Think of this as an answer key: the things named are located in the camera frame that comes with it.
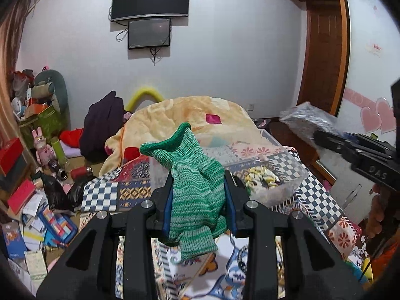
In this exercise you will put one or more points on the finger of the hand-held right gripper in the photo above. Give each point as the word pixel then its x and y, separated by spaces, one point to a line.
pixel 332 145

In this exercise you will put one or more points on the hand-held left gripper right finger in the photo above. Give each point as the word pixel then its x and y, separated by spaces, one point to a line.
pixel 228 207

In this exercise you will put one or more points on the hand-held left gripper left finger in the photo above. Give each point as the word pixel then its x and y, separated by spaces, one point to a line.
pixel 168 207

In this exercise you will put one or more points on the green knitted sock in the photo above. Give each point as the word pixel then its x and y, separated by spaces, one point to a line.
pixel 190 187

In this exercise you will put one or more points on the grey item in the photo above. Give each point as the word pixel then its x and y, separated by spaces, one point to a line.
pixel 307 117

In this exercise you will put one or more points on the clear plastic storage box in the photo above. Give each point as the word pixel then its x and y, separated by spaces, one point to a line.
pixel 278 165

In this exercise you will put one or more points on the person's right hand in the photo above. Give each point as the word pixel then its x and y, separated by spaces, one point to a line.
pixel 376 212

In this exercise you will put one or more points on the patchwork printed bed sheet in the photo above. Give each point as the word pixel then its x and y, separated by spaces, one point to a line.
pixel 131 190

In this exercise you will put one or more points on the yellow and black socks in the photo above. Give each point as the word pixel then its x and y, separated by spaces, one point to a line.
pixel 261 176

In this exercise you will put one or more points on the white door with pink hearts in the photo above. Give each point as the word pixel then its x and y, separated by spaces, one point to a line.
pixel 365 68

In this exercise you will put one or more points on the yellow floral blanket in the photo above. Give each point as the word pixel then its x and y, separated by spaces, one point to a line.
pixel 162 122

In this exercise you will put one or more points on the red thermos bottle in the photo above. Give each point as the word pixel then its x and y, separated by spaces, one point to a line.
pixel 79 172

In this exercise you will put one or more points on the brown wooden door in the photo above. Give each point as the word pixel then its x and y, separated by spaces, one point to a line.
pixel 325 43

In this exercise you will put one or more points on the dark purple clothing pile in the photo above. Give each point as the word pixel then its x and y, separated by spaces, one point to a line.
pixel 100 125

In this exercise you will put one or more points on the black plastic bag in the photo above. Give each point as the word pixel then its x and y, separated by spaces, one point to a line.
pixel 59 193

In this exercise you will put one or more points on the blue patterned pencil case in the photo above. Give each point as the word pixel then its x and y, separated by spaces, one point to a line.
pixel 57 226

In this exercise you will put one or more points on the yellow foam tube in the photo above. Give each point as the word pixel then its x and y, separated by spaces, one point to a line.
pixel 142 95

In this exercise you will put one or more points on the black cylinder flask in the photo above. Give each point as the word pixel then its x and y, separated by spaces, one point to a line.
pixel 57 170

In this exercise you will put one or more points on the red cloth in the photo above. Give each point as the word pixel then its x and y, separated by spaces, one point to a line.
pixel 70 137

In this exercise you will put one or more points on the green cylinder bottle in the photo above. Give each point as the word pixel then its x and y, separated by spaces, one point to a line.
pixel 58 151

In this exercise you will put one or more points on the pink rabbit toy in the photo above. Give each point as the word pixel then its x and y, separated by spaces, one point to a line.
pixel 42 150

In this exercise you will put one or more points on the pile of scattered papers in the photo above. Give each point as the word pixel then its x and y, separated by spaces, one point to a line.
pixel 32 256

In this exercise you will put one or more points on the red book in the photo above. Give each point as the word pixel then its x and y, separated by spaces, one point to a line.
pixel 21 195

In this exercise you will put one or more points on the green cardboard box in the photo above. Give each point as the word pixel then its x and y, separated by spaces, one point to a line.
pixel 47 120

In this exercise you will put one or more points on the blue book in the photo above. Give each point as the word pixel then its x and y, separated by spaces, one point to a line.
pixel 13 239

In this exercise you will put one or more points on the grey-green plush pillow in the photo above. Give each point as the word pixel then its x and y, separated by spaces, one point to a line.
pixel 57 89

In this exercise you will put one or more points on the red box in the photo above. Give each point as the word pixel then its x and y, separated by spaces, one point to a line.
pixel 11 156

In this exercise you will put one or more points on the brown curtain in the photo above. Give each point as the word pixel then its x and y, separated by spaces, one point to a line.
pixel 11 43

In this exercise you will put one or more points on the small black wall monitor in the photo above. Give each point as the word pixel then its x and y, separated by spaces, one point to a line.
pixel 149 32

